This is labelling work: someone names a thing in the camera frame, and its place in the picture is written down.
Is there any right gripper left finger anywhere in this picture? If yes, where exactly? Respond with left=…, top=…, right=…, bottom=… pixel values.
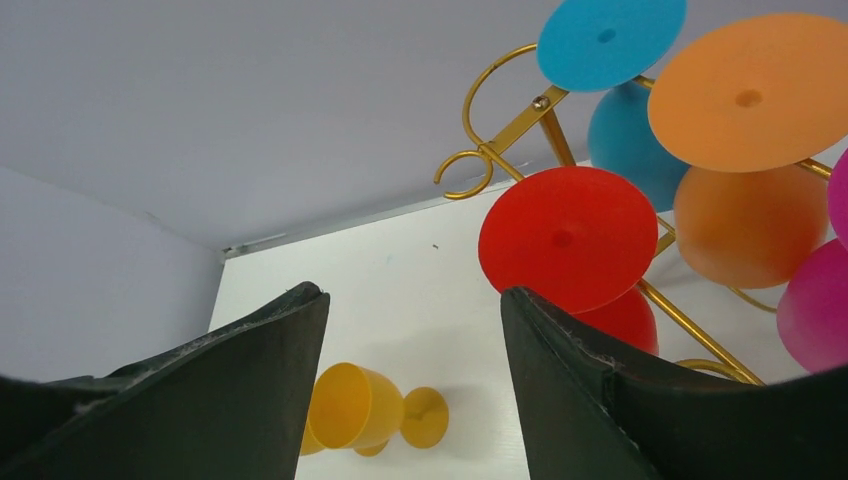
left=1, top=282, right=330, bottom=479

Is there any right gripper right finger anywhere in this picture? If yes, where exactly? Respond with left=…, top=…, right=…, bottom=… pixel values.
left=500, top=288, right=847, bottom=479

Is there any yellow wine glass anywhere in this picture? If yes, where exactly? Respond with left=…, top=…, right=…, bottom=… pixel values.
left=305, top=362, right=450, bottom=457
left=299, top=417, right=399, bottom=457

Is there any red plastic wine glass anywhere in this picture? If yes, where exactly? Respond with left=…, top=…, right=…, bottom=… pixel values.
left=478, top=166, right=659, bottom=355

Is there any yellow wine glass front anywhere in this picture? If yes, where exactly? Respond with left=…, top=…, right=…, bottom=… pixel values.
left=299, top=417, right=399, bottom=457

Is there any pink plastic wine glass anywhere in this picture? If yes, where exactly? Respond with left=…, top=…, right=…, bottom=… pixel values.
left=776, top=153, right=847, bottom=373

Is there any orange plastic wine glass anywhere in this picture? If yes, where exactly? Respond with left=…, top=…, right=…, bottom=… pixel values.
left=648, top=13, right=847, bottom=289

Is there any blue plastic wine glass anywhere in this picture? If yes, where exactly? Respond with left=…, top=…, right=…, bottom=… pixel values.
left=536, top=0, right=689, bottom=213

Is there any gold wire glass rack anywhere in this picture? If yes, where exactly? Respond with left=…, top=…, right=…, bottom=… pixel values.
left=433, top=42, right=833, bottom=387

